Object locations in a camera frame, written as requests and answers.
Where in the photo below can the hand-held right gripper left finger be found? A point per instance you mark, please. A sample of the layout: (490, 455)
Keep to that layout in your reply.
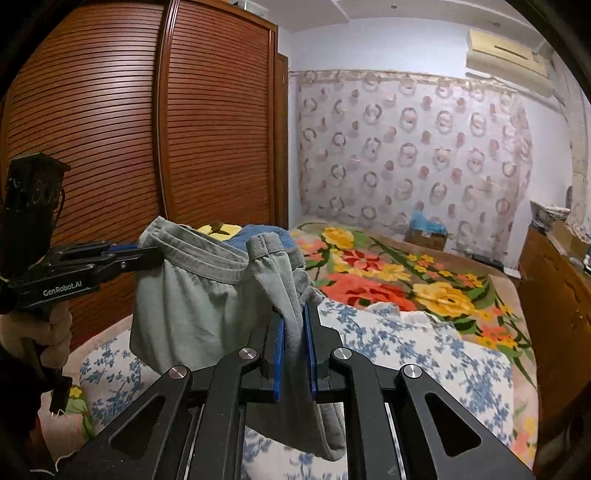
(278, 360)

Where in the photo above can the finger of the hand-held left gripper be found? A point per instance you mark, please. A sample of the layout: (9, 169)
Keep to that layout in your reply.
(92, 261)

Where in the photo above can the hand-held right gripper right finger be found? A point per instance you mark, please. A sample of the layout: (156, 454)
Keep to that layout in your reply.
(310, 350)

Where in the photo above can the grey pants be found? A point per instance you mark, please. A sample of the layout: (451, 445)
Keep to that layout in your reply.
(184, 314)

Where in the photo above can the person's left hand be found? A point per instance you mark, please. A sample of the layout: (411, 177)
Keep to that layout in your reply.
(55, 332)

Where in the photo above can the blue floral white quilt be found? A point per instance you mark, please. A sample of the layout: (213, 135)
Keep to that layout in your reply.
(415, 360)

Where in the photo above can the slatted wooden wardrobe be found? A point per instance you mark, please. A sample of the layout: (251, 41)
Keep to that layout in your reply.
(115, 115)

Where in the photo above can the blue jeans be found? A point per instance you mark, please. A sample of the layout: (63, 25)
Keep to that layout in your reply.
(238, 233)

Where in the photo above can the small cardboard box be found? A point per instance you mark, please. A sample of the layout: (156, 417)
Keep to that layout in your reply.
(427, 241)

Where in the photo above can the blue plastic bag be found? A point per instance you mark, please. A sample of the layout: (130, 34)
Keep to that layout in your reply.
(427, 224)

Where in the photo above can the wooden cabinet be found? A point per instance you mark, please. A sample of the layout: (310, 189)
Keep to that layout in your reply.
(554, 323)

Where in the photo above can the stack of newspapers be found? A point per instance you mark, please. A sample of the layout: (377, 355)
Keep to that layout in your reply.
(547, 213)

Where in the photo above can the white lace cloth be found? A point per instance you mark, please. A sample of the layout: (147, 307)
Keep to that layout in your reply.
(579, 207)

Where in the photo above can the beige air conditioner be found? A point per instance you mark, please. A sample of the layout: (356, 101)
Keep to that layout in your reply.
(503, 55)

